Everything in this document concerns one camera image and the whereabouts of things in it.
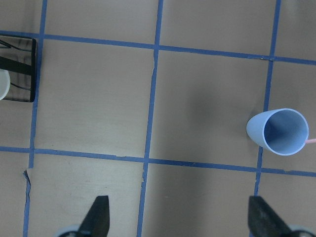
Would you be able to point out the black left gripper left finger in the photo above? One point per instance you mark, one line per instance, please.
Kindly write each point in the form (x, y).
(96, 222)

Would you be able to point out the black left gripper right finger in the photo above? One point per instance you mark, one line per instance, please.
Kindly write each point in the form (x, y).
(263, 221)

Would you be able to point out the light blue cup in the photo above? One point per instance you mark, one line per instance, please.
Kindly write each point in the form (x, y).
(281, 131)

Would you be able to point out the white mug left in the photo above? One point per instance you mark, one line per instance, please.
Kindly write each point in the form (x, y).
(4, 83)

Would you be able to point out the black wire mug rack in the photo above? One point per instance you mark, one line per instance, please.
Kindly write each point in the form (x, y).
(18, 55)

